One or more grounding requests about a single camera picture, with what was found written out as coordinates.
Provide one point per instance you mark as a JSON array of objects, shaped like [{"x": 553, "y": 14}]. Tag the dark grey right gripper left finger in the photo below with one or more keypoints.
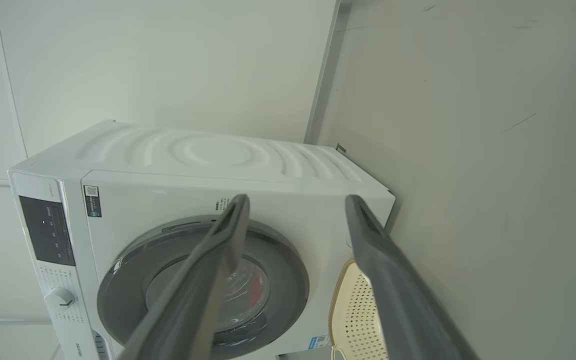
[{"x": 188, "y": 310}]

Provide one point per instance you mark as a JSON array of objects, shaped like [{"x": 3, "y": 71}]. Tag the red and white garment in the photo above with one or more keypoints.
[{"x": 254, "y": 295}]

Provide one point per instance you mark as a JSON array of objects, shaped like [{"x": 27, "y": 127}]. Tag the black washing machine control panel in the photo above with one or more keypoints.
[{"x": 48, "y": 230}]

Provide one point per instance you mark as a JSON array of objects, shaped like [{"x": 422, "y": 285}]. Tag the white front-load washing machine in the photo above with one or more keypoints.
[{"x": 218, "y": 155}]

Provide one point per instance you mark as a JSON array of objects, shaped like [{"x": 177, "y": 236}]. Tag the blue energy label sticker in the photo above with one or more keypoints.
[{"x": 318, "y": 342}]

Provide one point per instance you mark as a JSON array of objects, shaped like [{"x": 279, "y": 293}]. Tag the white round control knob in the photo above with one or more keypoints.
[{"x": 59, "y": 299}]

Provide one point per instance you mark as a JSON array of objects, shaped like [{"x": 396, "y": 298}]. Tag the black QR code sticker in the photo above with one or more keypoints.
[{"x": 92, "y": 201}]

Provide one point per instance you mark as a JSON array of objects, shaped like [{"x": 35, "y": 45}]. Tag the black-rimmed glass washer door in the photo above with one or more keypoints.
[{"x": 278, "y": 270}]

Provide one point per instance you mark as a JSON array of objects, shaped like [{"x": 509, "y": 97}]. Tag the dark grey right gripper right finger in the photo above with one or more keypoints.
[{"x": 403, "y": 315}]

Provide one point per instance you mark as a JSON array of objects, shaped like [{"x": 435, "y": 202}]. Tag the cream perforated laundry basket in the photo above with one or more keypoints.
[{"x": 353, "y": 320}]

